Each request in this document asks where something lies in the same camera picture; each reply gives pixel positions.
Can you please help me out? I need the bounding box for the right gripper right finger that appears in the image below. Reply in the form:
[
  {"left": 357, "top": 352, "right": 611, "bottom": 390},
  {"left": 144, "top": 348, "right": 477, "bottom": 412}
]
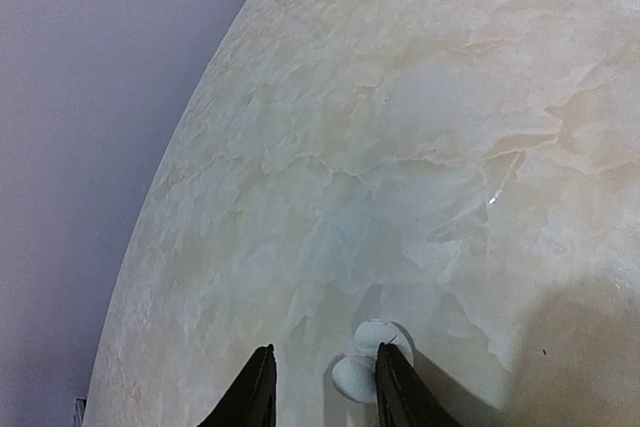
[{"left": 375, "top": 343, "right": 450, "bottom": 427}]

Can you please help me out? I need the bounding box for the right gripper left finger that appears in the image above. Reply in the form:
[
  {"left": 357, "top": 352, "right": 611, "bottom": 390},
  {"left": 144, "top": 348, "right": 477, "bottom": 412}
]
[{"left": 198, "top": 344, "right": 277, "bottom": 427}]

